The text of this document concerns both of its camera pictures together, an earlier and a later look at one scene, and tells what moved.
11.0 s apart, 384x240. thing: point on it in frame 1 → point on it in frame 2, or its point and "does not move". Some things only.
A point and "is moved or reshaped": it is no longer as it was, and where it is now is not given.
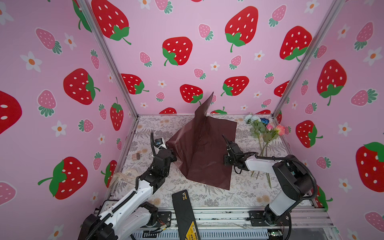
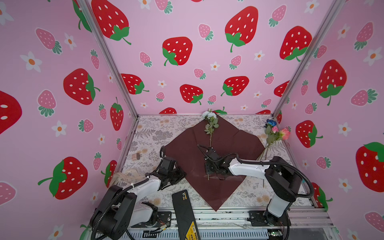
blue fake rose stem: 265,121 is moved or reshaped
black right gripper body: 228,160 → 210,169
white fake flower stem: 257,127 → 210,115
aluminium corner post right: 334,11 does not move
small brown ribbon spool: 135,156 does not move
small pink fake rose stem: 267,137 is moved or reshaped
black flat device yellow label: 187,225 does not move
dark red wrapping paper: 199,148 is moved or reshaped
